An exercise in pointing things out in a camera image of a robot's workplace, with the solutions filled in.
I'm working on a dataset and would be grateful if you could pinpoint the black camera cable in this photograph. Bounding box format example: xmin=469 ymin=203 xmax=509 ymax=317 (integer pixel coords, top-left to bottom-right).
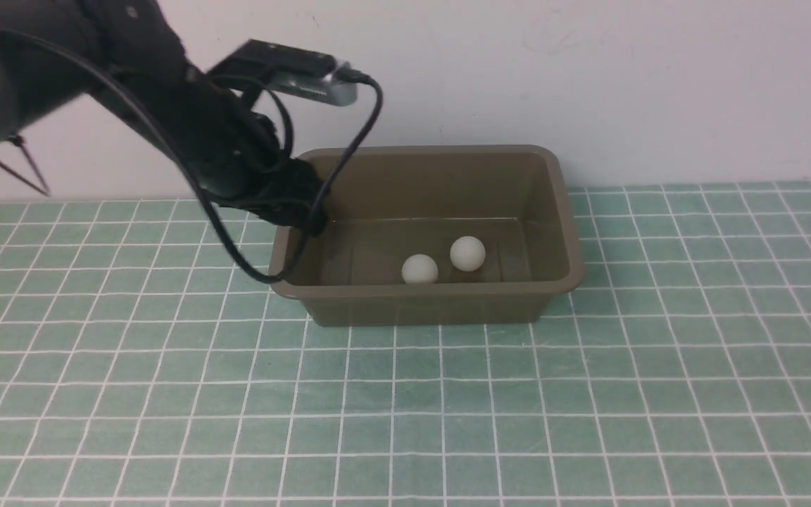
xmin=0 ymin=21 xmax=385 ymax=284

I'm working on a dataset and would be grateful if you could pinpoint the olive green plastic bin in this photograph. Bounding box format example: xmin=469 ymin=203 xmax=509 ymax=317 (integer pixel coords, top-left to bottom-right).
xmin=272 ymin=145 xmax=585 ymax=327

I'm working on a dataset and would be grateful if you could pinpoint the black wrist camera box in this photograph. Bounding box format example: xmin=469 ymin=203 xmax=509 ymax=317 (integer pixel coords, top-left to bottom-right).
xmin=207 ymin=39 xmax=358 ymax=107

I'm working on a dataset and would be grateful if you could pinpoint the green checkered tablecloth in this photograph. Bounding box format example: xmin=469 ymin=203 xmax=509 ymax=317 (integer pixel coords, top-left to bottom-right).
xmin=0 ymin=182 xmax=811 ymax=506

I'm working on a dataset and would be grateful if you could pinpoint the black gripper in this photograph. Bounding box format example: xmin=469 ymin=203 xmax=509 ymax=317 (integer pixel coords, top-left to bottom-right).
xmin=194 ymin=77 xmax=328 ymax=237

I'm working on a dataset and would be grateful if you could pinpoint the white ping-pong ball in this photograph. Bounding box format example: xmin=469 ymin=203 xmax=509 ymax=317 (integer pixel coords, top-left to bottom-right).
xmin=401 ymin=254 xmax=439 ymax=284
xmin=448 ymin=235 xmax=486 ymax=273

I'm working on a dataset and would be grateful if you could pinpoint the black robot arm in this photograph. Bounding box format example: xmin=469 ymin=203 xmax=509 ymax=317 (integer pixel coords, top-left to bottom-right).
xmin=0 ymin=1 xmax=327 ymax=235

